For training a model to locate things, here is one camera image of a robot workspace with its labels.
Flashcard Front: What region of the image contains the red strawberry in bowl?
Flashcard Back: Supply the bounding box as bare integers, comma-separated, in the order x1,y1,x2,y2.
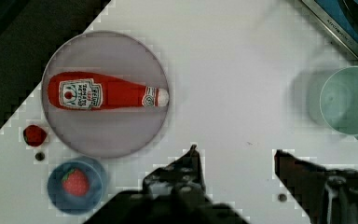
62,168,90,197

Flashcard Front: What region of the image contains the red plush ketchup bottle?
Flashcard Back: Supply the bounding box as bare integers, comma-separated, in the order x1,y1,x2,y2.
47,72,170,110

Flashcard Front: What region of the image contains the small red strawberry toy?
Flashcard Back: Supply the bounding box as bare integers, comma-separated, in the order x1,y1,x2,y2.
22,125,48,147

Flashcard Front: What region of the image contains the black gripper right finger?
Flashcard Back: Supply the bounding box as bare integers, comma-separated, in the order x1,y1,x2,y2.
274,150,358,224

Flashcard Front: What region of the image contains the grey round plate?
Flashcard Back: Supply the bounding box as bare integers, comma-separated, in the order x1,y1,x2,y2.
41,31,170,158

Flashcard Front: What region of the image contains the teal green mug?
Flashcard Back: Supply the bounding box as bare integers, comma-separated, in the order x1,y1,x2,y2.
307,66,358,141

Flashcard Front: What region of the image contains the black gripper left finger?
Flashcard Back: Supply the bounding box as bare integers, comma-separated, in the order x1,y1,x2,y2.
142,144,205,198

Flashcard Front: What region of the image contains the black toaster oven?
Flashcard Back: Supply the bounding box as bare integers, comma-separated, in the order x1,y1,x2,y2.
299,0,358,60

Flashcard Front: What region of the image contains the blue small bowl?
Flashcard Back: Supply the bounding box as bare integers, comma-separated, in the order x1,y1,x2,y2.
47,157,107,215

